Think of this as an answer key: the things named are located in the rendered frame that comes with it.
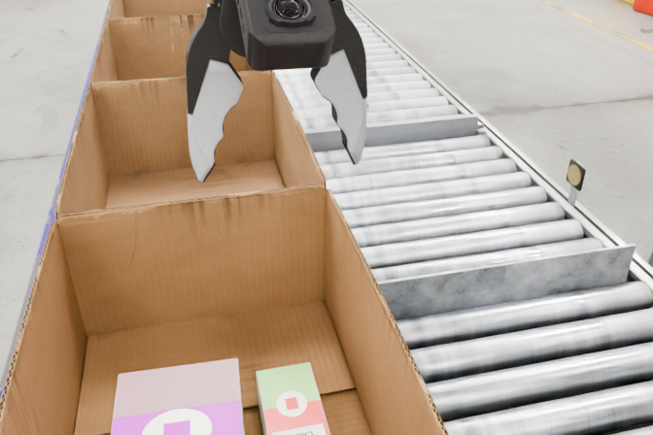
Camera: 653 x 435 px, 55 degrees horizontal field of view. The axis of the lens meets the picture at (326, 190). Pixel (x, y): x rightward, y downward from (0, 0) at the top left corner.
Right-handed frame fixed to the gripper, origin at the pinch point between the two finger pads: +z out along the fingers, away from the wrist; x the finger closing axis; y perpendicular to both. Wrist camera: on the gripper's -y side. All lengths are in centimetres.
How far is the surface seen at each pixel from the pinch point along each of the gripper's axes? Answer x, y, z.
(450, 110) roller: -62, 103, 43
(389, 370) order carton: -7.8, -3.8, 18.2
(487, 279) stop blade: -36, 30, 40
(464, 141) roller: -57, 84, 43
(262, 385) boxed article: 2.2, 3.2, 25.0
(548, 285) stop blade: -47, 30, 43
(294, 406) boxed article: -0.3, 0.1, 25.0
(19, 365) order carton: 20.7, -0.7, 14.0
